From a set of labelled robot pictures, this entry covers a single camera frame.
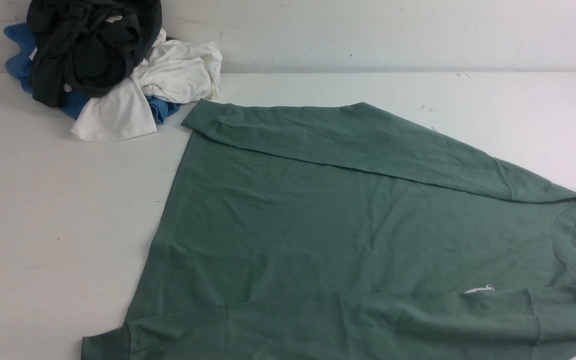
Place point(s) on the green long-sleeve top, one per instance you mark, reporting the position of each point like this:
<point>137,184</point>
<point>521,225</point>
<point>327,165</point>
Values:
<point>348,233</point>

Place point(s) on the blue crumpled garment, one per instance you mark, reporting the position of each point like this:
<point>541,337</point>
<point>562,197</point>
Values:
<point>19,66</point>

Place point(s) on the white crumpled garment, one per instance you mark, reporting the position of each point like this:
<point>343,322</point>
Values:
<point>173,72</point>

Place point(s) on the black crumpled garment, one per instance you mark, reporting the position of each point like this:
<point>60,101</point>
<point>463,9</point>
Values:
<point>89,45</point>

